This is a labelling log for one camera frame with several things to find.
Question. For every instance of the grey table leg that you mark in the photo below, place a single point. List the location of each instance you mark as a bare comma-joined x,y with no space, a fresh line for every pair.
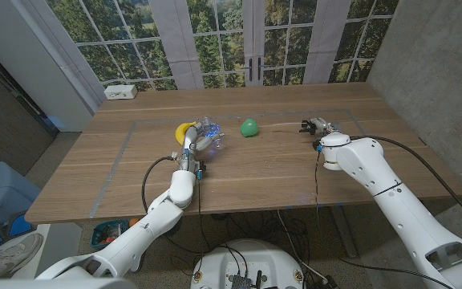
345,233

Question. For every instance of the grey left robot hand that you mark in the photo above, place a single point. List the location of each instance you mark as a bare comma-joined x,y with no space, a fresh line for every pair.
190,140

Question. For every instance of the yellow toy banana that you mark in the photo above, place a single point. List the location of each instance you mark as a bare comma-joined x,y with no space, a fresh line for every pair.
181,132

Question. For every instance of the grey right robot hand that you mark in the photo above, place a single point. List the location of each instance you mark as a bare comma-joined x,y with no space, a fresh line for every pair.
325,126

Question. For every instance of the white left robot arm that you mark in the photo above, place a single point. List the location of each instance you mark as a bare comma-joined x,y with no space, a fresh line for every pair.
151,229

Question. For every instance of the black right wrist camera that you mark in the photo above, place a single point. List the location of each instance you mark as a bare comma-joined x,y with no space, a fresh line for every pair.
318,145

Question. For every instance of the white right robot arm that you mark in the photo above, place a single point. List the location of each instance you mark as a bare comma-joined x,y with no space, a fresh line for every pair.
387,192

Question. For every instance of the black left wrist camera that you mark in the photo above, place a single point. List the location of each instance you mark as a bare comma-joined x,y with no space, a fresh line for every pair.
199,170

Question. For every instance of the white power strip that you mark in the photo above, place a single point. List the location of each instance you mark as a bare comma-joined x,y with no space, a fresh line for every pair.
120,92

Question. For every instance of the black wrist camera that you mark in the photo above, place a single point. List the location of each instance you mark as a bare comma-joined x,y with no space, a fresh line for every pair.
318,145
199,170

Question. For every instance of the grey white sneaker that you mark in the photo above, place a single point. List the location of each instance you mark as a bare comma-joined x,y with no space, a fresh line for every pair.
18,253

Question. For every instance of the printed window backdrop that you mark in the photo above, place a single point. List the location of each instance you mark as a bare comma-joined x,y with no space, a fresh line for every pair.
215,40

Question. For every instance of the blue grey storage box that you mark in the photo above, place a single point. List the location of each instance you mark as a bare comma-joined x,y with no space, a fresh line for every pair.
2,192

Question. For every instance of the teal toy basket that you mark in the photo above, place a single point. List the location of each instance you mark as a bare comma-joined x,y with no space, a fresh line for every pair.
108,234

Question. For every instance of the green toy pepper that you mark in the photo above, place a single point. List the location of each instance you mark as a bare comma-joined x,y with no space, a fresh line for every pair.
249,128

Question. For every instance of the white robot torso base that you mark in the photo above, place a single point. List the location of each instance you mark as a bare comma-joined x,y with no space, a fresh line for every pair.
251,257

